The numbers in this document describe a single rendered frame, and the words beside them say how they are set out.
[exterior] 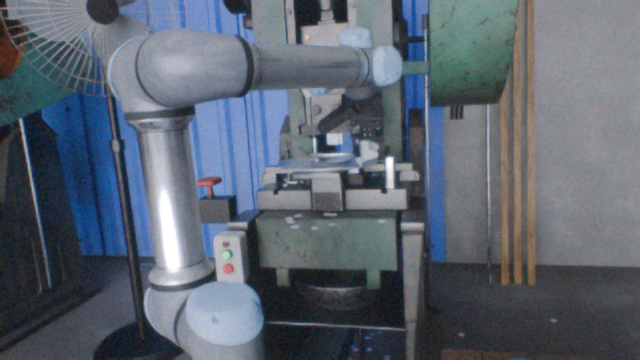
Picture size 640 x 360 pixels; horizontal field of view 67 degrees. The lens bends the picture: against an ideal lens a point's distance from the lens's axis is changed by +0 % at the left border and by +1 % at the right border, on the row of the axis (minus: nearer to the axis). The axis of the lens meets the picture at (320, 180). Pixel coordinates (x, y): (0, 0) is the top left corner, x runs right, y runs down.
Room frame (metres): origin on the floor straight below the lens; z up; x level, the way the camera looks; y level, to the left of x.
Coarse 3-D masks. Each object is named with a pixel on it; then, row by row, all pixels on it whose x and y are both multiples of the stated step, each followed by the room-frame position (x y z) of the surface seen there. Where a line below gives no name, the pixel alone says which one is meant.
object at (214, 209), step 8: (200, 200) 1.33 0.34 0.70; (208, 200) 1.33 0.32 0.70; (216, 200) 1.32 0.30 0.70; (224, 200) 1.32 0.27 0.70; (232, 200) 1.34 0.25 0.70; (200, 208) 1.33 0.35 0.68; (208, 208) 1.33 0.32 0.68; (216, 208) 1.32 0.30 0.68; (224, 208) 1.32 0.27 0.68; (232, 208) 1.34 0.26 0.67; (200, 216) 1.33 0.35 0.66; (208, 216) 1.33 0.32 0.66; (216, 216) 1.32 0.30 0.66; (224, 216) 1.32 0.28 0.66; (232, 216) 1.33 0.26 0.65
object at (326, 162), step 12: (312, 156) 1.52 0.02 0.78; (324, 156) 1.51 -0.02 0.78; (336, 156) 1.50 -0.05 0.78; (348, 156) 1.48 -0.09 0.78; (288, 168) 1.29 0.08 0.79; (300, 168) 1.26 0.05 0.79; (312, 168) 1.29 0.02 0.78; (324, 168) 1.24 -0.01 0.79; (336, 168) 1.24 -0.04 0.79; (348, 168) 1.25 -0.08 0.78
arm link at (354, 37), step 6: (348, 30) 1.13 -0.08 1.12; (354, 30) 1.12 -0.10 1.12; (360, 30) 1.12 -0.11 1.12; (366, 30) 1.11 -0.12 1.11; (342, 36) 1.10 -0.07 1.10; (348, 36) 1.09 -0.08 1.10; (354, 36) 1.09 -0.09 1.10; (360, 36) 1.09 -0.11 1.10; (366, 36) 1.09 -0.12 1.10; (342, 42) 1.10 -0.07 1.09; (348, 42) 1.09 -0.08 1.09; (354, 42) 1.09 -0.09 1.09; (360, 42) 1.09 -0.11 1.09; (366, 42) 1.10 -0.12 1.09
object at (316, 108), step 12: (324, 24) 1.42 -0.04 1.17; (336, 24) 1.41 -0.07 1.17; (300, 36) 1.44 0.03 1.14; (312, 36) 1.43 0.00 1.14; (324, 36) 1.42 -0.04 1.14; (336, 36) 1.42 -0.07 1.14; (312, 96) 1.40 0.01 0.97; (324, 96) 1.39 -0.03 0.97; (336, 96) 1.39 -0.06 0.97; (312, 108) 1.39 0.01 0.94; (324, 108) 1.40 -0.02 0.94; (312, 120) 1.40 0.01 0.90; (348, 120) 1.41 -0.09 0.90
